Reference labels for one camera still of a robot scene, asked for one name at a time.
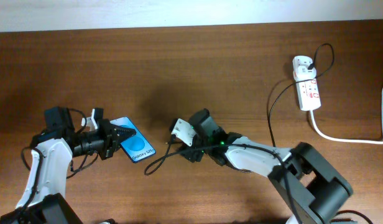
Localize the white power strip cord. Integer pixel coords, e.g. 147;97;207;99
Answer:
308;80;383;145

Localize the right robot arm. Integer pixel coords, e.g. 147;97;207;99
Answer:
171;108;353;223

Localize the black charging cable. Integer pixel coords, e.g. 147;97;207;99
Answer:
164;42;335;147

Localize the white power strip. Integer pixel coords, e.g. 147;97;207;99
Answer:
292;55;321;111

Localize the blue smartphone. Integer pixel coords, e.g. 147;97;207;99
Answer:
111;117;156;163

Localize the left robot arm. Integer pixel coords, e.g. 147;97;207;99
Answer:
0;106;136;223

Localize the white usb charger adapter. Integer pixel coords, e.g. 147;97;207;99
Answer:
293;65;316;82

